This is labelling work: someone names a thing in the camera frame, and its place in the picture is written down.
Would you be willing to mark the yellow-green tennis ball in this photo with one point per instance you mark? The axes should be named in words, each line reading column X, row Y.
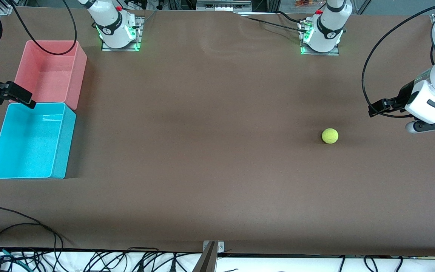
column 330, row 136

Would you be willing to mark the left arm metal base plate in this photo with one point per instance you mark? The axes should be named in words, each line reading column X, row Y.
column 334, row 52

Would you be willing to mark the black power plug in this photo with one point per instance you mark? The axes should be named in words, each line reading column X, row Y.
column 174, row 265
column 141, row 265

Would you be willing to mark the silver metal table bracket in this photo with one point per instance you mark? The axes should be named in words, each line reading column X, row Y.
column 220, row 246

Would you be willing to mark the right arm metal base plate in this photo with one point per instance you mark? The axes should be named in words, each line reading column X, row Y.
column 139, row 36

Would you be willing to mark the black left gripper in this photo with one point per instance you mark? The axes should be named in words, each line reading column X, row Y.
column 401, row 98

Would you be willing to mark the pink plastic bin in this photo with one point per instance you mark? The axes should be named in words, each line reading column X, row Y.
column 49, row 71

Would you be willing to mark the grey power strip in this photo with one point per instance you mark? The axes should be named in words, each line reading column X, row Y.
column 223, row 5

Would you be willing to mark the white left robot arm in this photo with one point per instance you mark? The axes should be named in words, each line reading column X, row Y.
column 327, row 26

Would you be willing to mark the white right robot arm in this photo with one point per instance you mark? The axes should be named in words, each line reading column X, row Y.
column 113, row 24

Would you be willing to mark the orange items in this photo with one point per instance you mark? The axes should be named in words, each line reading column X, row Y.
column 306, row 3

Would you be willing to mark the dark metal bar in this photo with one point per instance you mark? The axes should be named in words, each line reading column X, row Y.
column 207, row 260

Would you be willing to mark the blue plastic bin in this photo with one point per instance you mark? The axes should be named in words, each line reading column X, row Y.
column 28, row 143

